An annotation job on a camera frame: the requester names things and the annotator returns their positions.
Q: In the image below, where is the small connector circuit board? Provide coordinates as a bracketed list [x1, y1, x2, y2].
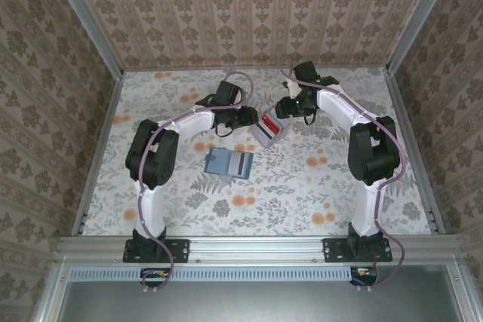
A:
[140, 267, 171, 288]
[349, 265, 379, 287]

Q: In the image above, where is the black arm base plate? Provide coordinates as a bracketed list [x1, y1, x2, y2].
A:
[323, 238, 393, 263]
[123, 238, 190, 263]

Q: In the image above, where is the wide aluminium frame rail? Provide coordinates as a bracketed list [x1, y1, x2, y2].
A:
[55, 235, 466, 263]

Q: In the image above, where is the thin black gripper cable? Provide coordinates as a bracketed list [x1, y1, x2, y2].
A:
[214, 124, 235, 139]
[301, 108, 321, 126]

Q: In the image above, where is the red and grey box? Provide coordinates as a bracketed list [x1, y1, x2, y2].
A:
[251, 109, 291, 149]

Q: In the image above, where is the aluminium frame post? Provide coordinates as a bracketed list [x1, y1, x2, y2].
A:
[48, 0, 125, 76]
[385, 0, 460, 74]

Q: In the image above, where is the blue leather card holder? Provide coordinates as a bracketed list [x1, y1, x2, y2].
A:
[203, 146, 254, 181]

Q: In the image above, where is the grey card with stripe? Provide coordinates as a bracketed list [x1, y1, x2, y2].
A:
[253, 121, 275, 146]

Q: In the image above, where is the floral table cover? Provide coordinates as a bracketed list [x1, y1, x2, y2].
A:
[81, 67, 433, 237]

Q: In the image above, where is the grey slotted cable duct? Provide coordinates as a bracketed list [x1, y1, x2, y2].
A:
[69, 265, 355, 282]

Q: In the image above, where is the red card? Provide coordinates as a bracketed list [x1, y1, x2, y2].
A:
[263, 115, 283, 135]

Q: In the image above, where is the grey metal panel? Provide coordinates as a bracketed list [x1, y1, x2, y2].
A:
[56, 264, 469, 322]

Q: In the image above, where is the thin aluminium frame rail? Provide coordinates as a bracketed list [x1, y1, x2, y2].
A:
[121, 66, 389, 72]

